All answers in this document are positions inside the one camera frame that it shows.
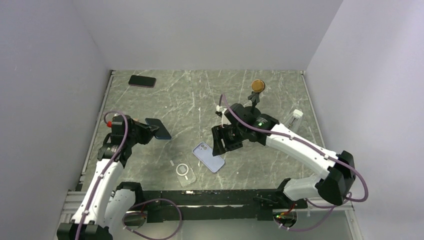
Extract clear phone case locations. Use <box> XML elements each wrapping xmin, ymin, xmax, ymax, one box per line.
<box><xmin>170</xmin><ymin>152</ymin><xmax>197</xmax><ymax>188</ymax></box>

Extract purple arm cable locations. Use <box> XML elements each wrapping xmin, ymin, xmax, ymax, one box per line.
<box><xmin>74</xmin><ymin>110</ymin><xmax>184</xmax><ymax>240</ymax></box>
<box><xmin>219</xmin><ymin>93</ymin><xmax>369</xmax><ymax>233</ymax></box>

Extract black base bar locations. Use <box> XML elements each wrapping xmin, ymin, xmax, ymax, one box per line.
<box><xmin>131</xmin><ymin>189</ymin><xmax>308</xmax><ymax>223</ymax></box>

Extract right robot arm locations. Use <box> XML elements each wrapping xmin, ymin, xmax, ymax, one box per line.
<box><xmin>211</xmin><ymin>103</ymin><xmax>356</xmax><ymax>208</ymax></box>

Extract dark phone purple edge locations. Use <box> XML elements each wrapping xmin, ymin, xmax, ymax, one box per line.
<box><xmin>128</xmin><ymin>75</ymin><xmax>157</xmax><ymax>88</ymax></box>

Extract black microphone stand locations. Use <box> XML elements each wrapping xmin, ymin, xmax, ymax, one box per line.
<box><xmin>246</xmin><ymin>91</ymin><xmax>261</xmax><ymax>116</ymax></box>

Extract blue phone black screen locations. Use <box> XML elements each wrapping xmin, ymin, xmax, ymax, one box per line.
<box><xmin>145</xmin><ymin>118</ymin><xmax>172</xmax><ymax>140</ymax></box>

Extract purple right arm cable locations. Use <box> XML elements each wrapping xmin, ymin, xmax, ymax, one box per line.
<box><xmin>219</xmin><ymin>93</ymin><xmax>369</xmax><ymax>233</ymax></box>

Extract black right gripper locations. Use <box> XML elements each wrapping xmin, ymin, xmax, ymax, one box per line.
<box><xmin>211</xmin><ymin>122</ymin><xmax>247</xmax><ymax>156</ymax></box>

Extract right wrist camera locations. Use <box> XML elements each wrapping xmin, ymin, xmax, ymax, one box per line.
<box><xmin>215</xmin><ymin>105</ymin><xmax>232</xmax><ymax>127</ymax></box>

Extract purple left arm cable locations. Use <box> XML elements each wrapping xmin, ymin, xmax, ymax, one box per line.
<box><xmin>74</xmin><ymin>110</ymin><xmax>184</xmax><ymax>240</ymax></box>

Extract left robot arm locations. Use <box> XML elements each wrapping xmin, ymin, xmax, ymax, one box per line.
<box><xmin>56</xmin><ymin>111</ymin><xmax>159</xmax><ymax>240</ymax></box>

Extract gold microphone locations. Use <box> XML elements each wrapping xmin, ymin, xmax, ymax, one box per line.
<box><xmin>251</xmin><ymin>79</ymin><xmax>266</xmax><ymax>93</ymax></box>

